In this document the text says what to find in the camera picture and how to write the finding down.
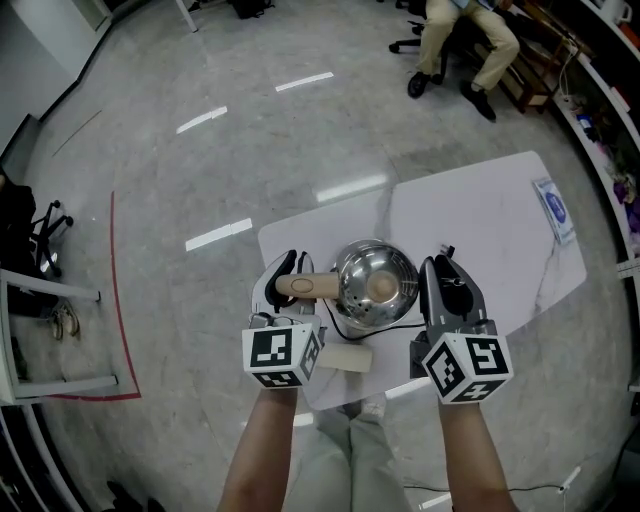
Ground black office chair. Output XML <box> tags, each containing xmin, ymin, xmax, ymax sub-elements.
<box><xmin>388</xmin><ymin>0</ymin><xmax>496</xmax><ymax>86</ymax></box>
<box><xmin>0</xmin><ymin>182</ymin><xmax>75</xmax><ymax>279</ymax></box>

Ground beige flat box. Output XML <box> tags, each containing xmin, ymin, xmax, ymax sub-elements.
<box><xmin>318</xmin><ymin>343</ymin><xmax>374</xmax><ymax>374</ymax></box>

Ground white shelving unit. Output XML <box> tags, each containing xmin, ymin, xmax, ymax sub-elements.
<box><xmin>549</xmin><ymin>0</ymin><xmax>640</xmax><ymax>396</ymax></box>

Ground white office desk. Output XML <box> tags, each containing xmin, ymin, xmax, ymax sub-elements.
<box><xmin>174</xmin><ymin>0</ymin><xmax>200</xmax><ymax>34</ymax></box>
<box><xmin>0</xmin><ymin>267</ymin><xmax>120</xmax><ymax>406</ymax></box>

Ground black backpack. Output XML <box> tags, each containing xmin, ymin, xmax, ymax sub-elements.
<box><xmin>232</xmin><ymin>0</ymin><xmax>276</xmax><ymax>20</ymax></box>

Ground white marble coffee table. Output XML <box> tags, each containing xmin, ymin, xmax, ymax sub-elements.
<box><xmin>257</xmin><ymin>150</ymin><xmax>589</xmax><ymax>412</ymax></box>

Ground white plastic jug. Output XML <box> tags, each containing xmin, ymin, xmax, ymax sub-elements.
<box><xmin>599</xmin><ymin>0</ymin><xmax>634</xmax><ymax>25</ymax></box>

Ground white power strip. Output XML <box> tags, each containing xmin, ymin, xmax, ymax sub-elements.
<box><xmin>558</xmin><ymin>466</ymin><xmax>583</xmax><ymax>494</ymax></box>

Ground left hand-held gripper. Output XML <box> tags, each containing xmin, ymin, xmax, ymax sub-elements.
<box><xmin>241</xmin><ymin>248</ymin><xmax>326</xmax><ymax>389</ymax></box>

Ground red floor tape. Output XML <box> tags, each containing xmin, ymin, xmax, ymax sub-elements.
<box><xmin>47</xmin><ymin>190</ymin><xmax>143</xmax><ymax>401</ymax></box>

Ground blue white sign card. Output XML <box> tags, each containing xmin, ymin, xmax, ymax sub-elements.
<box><xmin>531</xmin><ymin>177</ymin><xmax>577</xmax><ymax>246</ymax></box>

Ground person's white shoe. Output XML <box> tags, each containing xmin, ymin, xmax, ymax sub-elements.
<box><xmin>359</xmin><ymin>392</ymin><xmax>389</xmax><ymax>421</ymax></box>

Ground person's left forearm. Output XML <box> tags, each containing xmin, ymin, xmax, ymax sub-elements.
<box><xmin>217</xmin><ymin>384</ymin><xmax>299</xmax><ymax>512</ymax></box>

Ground person's right forearm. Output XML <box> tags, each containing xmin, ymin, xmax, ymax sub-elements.
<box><xmin>437</xmin><ymin>397</ymin><xmax>521</xmax><ymax>512</ymax></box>

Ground steel electric kettle wooden handle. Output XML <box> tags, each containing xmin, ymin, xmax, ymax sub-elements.
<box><xmin>275</xmin><ymin>238</ymin><xmax>420</xmax><ymax>332</ymax></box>

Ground black power cord with plug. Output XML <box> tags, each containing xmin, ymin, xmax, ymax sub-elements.
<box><xmin>319</xmin><ymin>243</ymin><xmax>457</xmax><ymax>342</ymax></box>

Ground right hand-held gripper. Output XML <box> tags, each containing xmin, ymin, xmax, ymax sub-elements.
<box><xmin>409</xmin><ymin>254</ymin><xmax>515</xmax><ymax>405</ymax></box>

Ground person's grey trousers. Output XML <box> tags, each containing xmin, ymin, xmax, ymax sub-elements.
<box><xmin>279</xmin><ymin>404</ymin><xmax>416</xmax><ymax>512</ymax></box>

